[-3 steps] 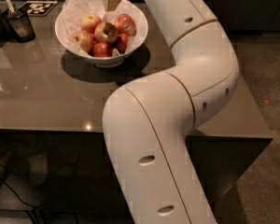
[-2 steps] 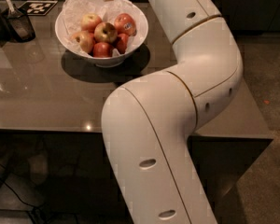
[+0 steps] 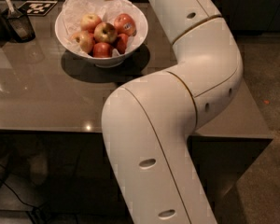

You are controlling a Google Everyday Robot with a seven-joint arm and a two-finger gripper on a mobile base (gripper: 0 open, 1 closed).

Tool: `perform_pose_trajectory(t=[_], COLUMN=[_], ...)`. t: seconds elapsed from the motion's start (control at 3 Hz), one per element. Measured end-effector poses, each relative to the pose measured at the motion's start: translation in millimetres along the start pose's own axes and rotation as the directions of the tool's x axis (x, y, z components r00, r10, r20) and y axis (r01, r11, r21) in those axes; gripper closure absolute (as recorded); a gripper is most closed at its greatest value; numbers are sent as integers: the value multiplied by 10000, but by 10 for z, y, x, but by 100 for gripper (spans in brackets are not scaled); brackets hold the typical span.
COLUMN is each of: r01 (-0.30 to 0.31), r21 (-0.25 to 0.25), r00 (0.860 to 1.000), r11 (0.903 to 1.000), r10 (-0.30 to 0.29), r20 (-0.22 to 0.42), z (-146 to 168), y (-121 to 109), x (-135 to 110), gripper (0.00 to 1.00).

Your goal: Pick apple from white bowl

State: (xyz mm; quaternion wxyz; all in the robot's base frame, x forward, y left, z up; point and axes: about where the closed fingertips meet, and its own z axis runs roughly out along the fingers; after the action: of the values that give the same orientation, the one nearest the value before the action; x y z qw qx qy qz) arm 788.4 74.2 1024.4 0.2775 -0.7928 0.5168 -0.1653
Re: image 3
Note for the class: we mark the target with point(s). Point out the back left apple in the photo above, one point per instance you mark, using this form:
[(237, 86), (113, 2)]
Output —
[(89, 22)]

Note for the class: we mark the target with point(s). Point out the right red apple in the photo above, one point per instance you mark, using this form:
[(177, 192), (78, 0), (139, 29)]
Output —
[(121, 43)]

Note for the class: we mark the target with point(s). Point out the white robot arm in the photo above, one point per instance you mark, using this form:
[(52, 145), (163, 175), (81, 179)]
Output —
[(146, 122)]

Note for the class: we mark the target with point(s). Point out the front center red apple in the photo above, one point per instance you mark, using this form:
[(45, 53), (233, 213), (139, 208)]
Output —
[(102, 50)]

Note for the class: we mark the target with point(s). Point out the yellow-red apple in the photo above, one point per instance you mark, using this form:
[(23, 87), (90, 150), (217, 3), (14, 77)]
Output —
[(105, 32)]

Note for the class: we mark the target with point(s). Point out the front left apple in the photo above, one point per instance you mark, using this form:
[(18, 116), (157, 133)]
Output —
[(85, 40)]

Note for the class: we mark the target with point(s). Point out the apple with sticker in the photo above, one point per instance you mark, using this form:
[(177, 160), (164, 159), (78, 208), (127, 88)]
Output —
[(125, 24)]

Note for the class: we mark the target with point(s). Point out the black white fiducial marker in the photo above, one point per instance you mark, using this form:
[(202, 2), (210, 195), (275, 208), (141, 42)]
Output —
[(37, 8)]

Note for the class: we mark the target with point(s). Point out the black cup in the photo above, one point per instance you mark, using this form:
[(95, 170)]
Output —
[(19, 26)]

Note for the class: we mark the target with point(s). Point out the red apple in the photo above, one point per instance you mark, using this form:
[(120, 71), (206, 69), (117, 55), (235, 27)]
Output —
[(121, 43), (102, 50)]

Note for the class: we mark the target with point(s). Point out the white ceramic bowl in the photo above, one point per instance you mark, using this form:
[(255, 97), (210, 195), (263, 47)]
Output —
[(112, 61)]

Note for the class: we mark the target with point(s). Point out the white crumpled paper liner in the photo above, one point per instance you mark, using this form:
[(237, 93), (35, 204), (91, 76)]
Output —
[(69, 20)]

